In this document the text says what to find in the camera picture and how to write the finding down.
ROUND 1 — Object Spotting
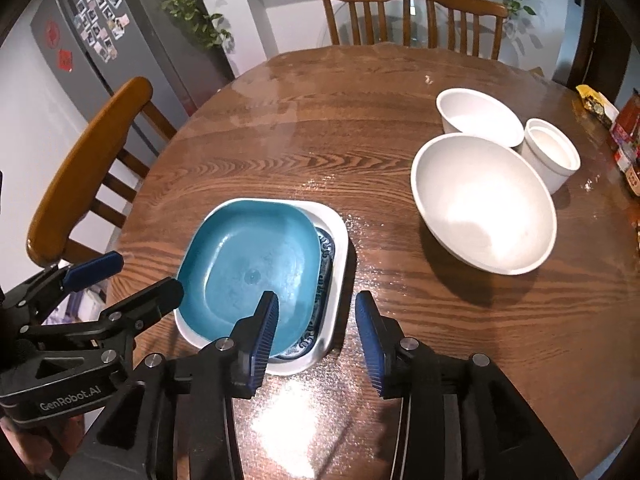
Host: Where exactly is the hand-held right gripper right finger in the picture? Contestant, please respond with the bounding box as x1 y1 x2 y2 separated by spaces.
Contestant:
355 290 576 480

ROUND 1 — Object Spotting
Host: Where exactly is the red sauce bottle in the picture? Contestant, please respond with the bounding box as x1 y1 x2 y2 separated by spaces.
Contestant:
611 89 640 149

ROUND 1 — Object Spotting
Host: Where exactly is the blue patterned square plate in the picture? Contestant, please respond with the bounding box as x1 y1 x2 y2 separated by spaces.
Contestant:
174 198 349 377

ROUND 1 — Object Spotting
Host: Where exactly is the person's left hand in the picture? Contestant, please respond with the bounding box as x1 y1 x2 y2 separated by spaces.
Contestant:
0 412 68 477

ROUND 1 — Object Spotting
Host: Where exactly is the white ceramic cup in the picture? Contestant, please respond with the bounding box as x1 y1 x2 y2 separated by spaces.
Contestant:
520 118 582 195

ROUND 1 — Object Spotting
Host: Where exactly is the long green trailing vine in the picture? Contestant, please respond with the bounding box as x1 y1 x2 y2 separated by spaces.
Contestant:
140 0 234 52

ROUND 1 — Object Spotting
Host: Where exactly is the dark wooden door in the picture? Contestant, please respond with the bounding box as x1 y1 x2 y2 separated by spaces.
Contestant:
567 0 607 92

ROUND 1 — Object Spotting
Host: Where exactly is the small deep white bowl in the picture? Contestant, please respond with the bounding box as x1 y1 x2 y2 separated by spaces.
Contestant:
436 88 524 149

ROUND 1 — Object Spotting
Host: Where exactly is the grey fridge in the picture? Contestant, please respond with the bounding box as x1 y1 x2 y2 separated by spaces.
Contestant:
30 0 236 117

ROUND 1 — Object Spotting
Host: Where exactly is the yellow snack bag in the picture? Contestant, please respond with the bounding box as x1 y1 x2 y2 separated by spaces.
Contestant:
576 85 621 129

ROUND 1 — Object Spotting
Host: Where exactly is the white patterned box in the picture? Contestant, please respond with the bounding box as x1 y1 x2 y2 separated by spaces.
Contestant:
55 285 108 327

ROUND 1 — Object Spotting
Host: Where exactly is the large white bowl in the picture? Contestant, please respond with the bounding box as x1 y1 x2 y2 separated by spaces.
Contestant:
410 132 558 276

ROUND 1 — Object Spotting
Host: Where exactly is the small white lid jar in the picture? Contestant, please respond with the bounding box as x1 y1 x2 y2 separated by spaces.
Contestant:
615 142 637 171

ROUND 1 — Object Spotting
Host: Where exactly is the plain blue square plate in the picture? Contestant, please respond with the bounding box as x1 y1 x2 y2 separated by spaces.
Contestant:
176 200 321 356

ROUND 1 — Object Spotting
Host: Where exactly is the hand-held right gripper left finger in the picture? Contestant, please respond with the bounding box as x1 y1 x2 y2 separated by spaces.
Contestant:
60 290 280 480

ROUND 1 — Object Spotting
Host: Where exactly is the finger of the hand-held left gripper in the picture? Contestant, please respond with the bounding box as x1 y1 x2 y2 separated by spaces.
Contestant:
20 277 185 356
0 252 124 328

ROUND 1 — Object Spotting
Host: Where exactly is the cluster of photo fridge magnets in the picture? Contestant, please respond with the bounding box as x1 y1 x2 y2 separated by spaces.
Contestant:
67 0 131 64

